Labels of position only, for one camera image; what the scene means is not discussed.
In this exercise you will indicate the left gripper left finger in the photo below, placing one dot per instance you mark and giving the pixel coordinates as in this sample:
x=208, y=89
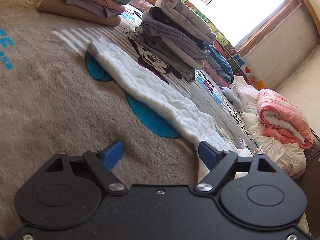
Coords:
x=101, y=164

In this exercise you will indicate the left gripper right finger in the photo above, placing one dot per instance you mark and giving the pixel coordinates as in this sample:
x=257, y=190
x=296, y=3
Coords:
x=220, y=165

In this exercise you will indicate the white quilted garment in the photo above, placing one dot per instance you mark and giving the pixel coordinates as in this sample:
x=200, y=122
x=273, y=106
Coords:
x=146, y=87

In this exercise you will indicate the grey folded clothes stack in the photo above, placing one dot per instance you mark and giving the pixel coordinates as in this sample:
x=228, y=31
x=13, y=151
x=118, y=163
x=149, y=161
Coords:
x=176, y=35

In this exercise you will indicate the cream white comforter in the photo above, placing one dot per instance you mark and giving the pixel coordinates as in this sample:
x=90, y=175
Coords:
x=289, y=157

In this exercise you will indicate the light blue plush toy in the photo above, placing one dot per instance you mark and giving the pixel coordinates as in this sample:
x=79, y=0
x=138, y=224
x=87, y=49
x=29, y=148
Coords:
x=234, y=100

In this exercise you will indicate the pink folded quilt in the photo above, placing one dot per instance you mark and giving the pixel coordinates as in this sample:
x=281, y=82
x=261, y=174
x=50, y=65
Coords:
x=282, y=120

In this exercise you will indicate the Mickey Mouse bed blanket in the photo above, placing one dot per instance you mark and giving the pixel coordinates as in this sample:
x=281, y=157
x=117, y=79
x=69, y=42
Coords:
x=50, y=103

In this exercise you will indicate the dark wooden headboard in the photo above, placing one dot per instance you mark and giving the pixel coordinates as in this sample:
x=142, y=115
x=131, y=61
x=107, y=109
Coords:
x=309, y=182

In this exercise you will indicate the alphabet foam mat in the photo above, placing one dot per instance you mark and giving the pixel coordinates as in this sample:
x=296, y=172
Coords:
x=230, y=53

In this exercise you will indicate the blue folded blanket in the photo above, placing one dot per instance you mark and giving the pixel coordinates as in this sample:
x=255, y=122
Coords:
x=219, y=63

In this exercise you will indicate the window with wooden frame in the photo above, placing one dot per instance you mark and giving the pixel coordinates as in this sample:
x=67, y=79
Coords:
x=244, y=23

